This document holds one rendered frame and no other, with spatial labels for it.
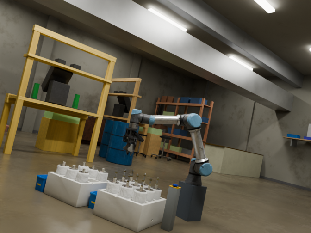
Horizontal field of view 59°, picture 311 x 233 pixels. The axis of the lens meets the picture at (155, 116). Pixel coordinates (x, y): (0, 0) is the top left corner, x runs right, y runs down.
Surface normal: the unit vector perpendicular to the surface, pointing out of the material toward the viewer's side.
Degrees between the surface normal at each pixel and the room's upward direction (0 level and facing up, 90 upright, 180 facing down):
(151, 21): 90
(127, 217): 90
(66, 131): 90
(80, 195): 90
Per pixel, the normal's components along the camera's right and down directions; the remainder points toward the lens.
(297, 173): -0.75, -0.20
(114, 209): -0.45, -0.15
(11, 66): 0.63, 0.08
